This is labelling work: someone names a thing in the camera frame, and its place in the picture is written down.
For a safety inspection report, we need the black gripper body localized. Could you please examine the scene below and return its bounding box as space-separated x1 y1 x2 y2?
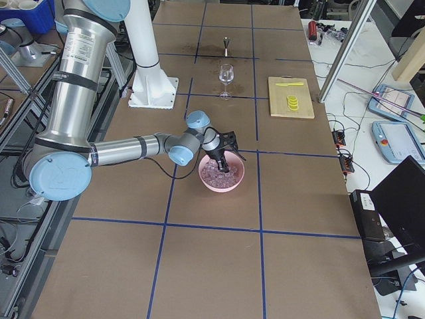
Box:
207 131 238 163

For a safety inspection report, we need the steel cocktail jigger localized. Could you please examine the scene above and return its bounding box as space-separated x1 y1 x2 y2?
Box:
223 37 230 57

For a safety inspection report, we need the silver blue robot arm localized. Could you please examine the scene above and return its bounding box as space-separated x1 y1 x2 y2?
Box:
23 1 238 201

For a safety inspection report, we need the pink bowl of ice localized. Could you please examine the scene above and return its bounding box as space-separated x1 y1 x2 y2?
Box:
199 151 244 193

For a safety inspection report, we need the clear wine glass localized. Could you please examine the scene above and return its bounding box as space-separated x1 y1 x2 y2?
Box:
218 64 234 100

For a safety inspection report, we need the bamboo cutting board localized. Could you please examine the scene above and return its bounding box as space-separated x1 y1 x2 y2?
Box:
268 76 315 119

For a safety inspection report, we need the yellow plastic knife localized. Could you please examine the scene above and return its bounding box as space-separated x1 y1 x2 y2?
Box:
275 82 304 87

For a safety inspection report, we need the red thermos bottle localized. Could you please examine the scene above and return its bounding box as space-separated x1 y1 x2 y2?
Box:
307 20 317 41

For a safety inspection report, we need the black box device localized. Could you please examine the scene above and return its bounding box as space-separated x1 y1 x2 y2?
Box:
349 189 385 243

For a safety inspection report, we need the pink reacher grabber stick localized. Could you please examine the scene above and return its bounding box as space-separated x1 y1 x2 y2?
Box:
337 78 424 121

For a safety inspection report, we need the blue teach pendant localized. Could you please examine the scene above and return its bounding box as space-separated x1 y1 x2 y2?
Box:
368 84 414 121
371 121 424 165

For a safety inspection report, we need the black laptop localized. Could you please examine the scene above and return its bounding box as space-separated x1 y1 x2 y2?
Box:
369 156 424 276

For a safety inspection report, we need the blue storage bin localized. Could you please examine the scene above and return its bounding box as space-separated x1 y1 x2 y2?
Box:
1 1 55 34

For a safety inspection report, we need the white pedestal mount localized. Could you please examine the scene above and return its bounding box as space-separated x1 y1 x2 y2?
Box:
124 0 179 110

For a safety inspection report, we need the aluminium frame post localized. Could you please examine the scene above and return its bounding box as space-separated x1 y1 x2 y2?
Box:
318 0 377 103

